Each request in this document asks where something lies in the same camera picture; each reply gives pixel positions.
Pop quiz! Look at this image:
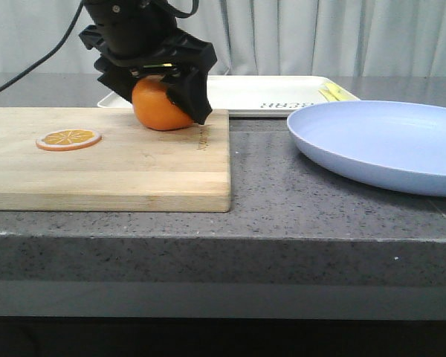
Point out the cream white tray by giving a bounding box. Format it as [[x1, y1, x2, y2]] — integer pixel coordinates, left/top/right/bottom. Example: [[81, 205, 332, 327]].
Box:
[[97, 75, 361, 119]]

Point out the wooden cutting board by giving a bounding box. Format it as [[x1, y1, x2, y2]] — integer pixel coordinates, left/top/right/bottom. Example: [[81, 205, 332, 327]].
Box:
[[0, 107, 231, 212]]

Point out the grey curtain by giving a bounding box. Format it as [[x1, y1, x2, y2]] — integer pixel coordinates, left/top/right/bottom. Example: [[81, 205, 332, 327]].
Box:
[[0, 1, 446, 77]]

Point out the orange slice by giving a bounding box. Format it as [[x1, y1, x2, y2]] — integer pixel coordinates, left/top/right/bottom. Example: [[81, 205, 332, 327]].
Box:
[[35, 129, 102, 151]]

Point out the light blue plate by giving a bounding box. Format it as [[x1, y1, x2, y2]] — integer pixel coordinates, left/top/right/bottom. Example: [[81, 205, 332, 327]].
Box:
[[287, 100, 446, 197]]

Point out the whole orange fruit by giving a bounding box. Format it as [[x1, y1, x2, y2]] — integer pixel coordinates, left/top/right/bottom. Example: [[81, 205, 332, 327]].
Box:
[[132, 79, 193, 131]]

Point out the black cable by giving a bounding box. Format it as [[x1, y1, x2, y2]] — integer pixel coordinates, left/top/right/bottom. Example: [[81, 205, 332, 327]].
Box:
[[0, 0, 83, 102]]

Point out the yellow-green utensil on tray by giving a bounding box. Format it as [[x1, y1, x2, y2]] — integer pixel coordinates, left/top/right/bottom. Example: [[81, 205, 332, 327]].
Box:
[[319, 82, 357, 102]]

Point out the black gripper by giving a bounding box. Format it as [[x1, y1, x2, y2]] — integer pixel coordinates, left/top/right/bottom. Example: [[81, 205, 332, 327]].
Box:
[[80, 1, 217, 125]]

